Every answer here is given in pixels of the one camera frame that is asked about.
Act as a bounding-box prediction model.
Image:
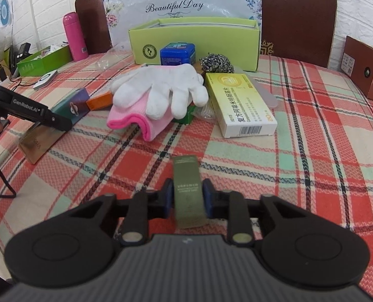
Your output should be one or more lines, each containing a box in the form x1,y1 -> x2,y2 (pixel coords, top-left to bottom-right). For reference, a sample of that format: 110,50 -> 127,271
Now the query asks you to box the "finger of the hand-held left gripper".
35,108 -> 73,132

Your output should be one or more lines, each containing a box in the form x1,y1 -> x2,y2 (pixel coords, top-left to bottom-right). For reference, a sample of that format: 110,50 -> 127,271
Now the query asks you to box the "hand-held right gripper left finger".
68,178 -> 175,247

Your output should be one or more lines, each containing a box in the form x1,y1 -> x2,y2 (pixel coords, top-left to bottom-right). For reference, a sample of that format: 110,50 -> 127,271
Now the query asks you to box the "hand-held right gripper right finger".
201,178 -> 304,247

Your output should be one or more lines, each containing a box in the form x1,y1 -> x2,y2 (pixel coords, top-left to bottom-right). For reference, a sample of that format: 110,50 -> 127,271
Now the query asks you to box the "olive green small box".
173,155 -> 206,230

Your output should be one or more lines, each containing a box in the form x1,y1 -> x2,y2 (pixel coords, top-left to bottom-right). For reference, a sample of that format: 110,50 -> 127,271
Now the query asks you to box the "teal purple box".
51,88 -> 91,123

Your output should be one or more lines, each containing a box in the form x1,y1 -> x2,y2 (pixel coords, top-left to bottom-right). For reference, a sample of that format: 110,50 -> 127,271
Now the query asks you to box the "orange small box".
86,91 -> 115,111

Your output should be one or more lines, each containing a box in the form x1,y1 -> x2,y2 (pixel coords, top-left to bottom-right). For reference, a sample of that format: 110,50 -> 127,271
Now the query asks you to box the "pink cloth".
107,94 -> 175,142

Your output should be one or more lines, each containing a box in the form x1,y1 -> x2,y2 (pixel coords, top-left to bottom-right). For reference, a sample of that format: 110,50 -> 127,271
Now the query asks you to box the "green small item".
173,105 -> 196,124

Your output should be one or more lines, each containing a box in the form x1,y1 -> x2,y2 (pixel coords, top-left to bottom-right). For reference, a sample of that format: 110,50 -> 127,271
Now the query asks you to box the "yellow white medicine box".
204,72 -> 278,139

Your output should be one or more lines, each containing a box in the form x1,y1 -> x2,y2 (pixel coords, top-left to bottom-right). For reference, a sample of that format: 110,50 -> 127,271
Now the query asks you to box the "white cotton glove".
110,63 -> 210,120

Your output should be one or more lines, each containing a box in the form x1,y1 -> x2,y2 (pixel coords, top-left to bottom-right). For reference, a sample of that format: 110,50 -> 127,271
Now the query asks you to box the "blue square tin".
159,42 -> 196,67

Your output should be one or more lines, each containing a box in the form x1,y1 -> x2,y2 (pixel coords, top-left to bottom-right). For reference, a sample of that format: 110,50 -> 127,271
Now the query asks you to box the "steel wool scrubber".
199,52 -> 236,74

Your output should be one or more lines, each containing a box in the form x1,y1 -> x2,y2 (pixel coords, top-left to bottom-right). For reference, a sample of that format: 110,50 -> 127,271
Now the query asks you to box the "lime green cardboard box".
128,18 -> 262,72

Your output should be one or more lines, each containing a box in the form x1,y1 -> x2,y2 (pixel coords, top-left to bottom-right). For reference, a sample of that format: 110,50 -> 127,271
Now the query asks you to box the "white oval device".
33,70 -> 59,89

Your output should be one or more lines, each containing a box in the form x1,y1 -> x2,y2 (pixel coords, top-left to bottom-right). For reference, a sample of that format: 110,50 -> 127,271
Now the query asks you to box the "black charger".
8,42 -> 33,79

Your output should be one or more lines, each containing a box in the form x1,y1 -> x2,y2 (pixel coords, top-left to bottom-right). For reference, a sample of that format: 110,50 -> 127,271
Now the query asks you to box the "small green open box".
16,44 -> 73,78

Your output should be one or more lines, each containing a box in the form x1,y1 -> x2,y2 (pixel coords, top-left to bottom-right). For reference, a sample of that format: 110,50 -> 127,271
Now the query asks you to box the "clear plastic bag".
96,45 -> 133,70

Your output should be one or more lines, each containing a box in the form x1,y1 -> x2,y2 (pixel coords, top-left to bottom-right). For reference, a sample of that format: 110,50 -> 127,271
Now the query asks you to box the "pink thermos bottle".
62,12 -> 89,61

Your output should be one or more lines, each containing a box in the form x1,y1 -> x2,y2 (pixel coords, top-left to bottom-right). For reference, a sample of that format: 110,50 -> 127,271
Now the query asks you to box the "clear crumpled wrapper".
195,103 -> 220,122

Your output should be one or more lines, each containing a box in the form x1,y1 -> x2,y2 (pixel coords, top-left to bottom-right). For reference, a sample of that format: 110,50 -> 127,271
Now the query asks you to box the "plaid tablecloth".
0,52 -> 373,296

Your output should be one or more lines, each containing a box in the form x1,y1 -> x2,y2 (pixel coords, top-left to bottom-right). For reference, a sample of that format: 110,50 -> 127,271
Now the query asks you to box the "brown wooden chair back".
74,0 -> 337,69

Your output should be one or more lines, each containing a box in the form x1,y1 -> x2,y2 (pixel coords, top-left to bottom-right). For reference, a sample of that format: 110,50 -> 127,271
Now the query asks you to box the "brown cardboard box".
340,35 -> 373,107

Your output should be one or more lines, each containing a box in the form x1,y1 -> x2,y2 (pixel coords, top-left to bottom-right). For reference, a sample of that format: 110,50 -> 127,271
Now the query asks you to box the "black cable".
0,150 -> 17,199

